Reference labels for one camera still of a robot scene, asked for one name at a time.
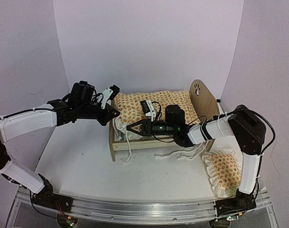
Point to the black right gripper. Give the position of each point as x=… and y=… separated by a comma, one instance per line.
x=144, y=130

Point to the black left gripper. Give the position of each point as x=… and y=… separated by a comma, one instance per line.
x=108, y=115

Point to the duck print ruffled cushion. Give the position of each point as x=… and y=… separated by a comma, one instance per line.
x=131, y=110

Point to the wooden pet bed frame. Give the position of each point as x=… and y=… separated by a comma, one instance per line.
x=204, y=104

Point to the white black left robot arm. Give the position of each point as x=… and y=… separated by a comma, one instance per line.
x=83, y=102

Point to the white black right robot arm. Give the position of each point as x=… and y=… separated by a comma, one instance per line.
x=232, y=146

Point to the blue white striped mattress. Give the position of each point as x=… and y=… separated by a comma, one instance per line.
x=118, y=135

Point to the small duck print pillow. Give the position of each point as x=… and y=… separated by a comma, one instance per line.
x=224, y=171

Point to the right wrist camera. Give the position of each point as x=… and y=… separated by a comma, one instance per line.
x=149, y=110

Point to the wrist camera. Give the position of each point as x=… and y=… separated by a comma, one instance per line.
x=149, y=110
x=108, y=94

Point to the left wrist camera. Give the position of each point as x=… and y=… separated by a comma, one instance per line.
x=108, y=94

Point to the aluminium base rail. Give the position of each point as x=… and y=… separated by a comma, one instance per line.
x=79, y=212

